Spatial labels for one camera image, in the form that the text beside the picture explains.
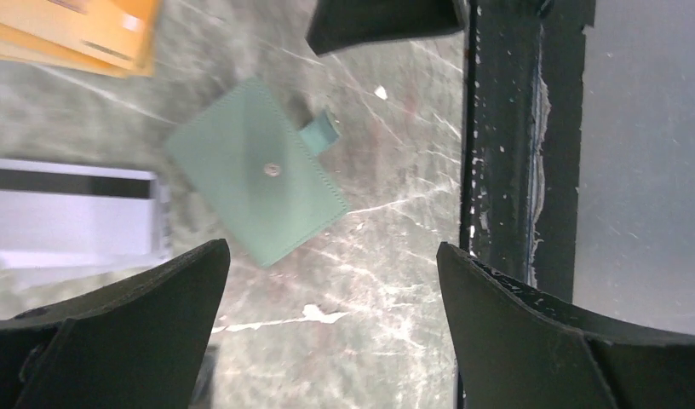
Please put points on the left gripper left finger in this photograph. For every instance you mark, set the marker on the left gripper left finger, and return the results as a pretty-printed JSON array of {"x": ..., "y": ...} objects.
[{"x": 141, "y": 342}]

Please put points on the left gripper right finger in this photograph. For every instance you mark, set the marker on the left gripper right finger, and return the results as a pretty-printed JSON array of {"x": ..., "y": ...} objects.
[{"x": 519, "y": 347}]

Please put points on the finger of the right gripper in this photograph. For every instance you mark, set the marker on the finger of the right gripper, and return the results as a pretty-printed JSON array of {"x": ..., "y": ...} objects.
[{"x": 341, "y": 24}]

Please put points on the green card holder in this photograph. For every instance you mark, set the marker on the green card holder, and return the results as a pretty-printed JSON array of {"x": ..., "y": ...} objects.
[{"x": 258, "y": 172}]

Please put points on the silver VIP card stack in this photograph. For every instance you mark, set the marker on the silver VIP card stack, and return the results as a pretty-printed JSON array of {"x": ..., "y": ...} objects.
[{"x": 70, "y": 221}]

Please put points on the orange card stack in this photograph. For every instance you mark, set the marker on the orange card stack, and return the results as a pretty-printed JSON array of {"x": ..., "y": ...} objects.
[{"x": 107, "y": 37}]

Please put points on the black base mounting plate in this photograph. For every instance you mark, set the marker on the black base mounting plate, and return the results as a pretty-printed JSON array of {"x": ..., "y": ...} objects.
[{"x": 521, "y": 137}]

